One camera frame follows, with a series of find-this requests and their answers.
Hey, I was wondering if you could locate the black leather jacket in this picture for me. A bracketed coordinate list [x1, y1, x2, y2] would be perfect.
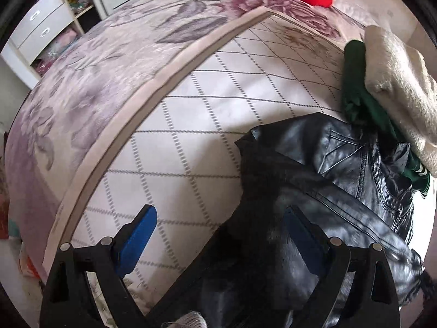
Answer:
[146, 113, 424, 327]

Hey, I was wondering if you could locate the dark green folded garment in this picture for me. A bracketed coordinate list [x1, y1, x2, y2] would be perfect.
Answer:
[341, 40, 430, 195]

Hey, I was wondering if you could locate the white floral bed quilt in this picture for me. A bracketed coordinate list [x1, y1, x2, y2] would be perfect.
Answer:
[5, 0, 364, 312]

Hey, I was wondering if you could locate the cream fluffy folded garment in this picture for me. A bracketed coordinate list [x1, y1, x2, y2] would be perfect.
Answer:
[364, 25, 436, 176]

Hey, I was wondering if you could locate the white drawer cabinet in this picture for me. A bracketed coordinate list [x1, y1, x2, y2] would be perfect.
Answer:
[1, 0, 94, 89]

